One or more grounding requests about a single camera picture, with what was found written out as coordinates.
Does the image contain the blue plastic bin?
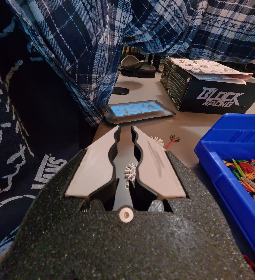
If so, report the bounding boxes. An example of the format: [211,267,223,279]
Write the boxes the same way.
[194,113,255,269]

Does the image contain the white snowflake connector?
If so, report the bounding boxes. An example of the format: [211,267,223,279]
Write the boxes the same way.
[125,163,139,181]
[151,136,164,147]

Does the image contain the black desk clamp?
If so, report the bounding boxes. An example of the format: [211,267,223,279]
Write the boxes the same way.
[111,87,130,95]

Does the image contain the black cardboard box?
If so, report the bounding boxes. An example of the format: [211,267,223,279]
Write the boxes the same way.
[160,57,255,114]

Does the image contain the person's dark printed t-shirt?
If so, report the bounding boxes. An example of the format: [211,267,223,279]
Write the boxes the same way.
[0,0,97,256]

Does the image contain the person's left forearm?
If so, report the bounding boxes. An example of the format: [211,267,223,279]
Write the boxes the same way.
[121,0,255,65]

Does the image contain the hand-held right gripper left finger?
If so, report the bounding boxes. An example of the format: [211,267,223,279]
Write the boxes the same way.
[65,125,122,203]

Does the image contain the white instruction sheet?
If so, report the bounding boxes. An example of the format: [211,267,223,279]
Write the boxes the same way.
[171,58,253,84]

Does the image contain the pile of colourful construction pieces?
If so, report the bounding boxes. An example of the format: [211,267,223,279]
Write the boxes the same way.
[222,159,255,216]

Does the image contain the person's plaid shirt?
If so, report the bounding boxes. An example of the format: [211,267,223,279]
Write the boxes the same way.
[0,0,132,263]

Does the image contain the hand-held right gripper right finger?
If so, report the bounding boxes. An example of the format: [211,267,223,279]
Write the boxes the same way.
[131,126,187,201]

